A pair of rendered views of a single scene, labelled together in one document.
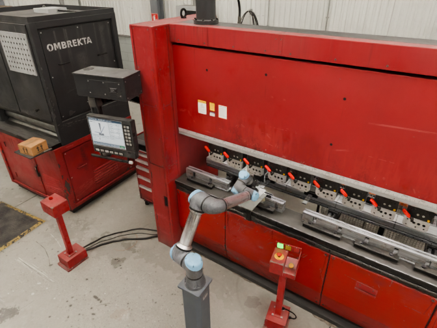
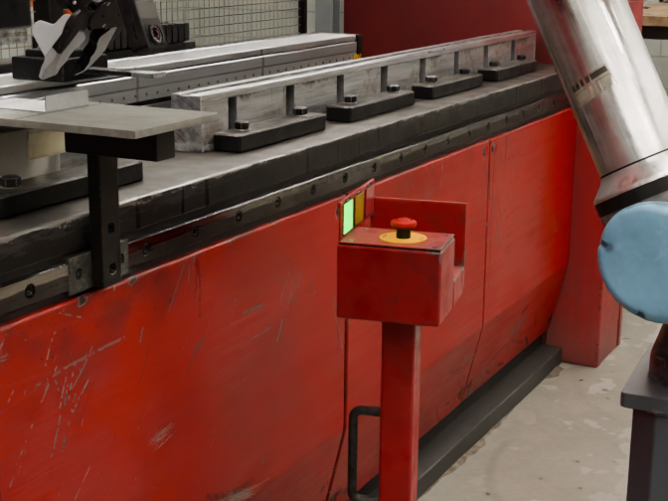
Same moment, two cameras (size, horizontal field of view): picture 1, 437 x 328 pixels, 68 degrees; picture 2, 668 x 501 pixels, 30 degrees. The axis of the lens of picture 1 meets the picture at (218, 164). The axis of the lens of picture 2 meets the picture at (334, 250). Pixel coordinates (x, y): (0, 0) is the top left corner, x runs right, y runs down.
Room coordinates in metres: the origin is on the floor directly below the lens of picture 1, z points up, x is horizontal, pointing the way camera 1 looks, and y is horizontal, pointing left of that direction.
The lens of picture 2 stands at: (2.12, 1.35, 1.23)
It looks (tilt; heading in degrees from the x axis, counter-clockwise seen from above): 14 degrees down; 263
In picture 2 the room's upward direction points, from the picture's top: 1 degrees clockwise
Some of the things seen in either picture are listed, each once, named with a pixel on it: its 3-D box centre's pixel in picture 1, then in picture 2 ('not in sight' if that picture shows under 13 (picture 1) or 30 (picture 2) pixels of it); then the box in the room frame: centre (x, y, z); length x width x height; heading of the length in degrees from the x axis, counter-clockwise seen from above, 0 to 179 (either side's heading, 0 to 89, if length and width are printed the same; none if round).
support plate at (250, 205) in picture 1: (250, 198); (93, 117); (2.22, -0.26, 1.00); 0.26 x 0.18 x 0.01; 145
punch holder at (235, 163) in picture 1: (237, 157); not in sight; (2.47, -0.16, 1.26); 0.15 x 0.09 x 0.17; 55
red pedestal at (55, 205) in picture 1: (63, 231); not in sight; (2.49, 1.56, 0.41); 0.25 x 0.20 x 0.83; 145
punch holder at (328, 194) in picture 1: (328, 186); not in sight; (2.01, -0.82, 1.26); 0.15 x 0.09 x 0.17; 55
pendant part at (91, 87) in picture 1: (114, 119); not in sight; (2.71, 0.92, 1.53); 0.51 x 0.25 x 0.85; 69
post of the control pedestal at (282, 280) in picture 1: (281, 291); (399, 463); (1.77, -0.50, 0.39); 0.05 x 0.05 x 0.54; 66
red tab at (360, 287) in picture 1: (365, 289); not in sight; (1.63, -1.10, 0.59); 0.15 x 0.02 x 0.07; 55
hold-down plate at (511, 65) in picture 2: not in sight; (508, 70); (1.26, -1.79, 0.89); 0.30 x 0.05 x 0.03; 55
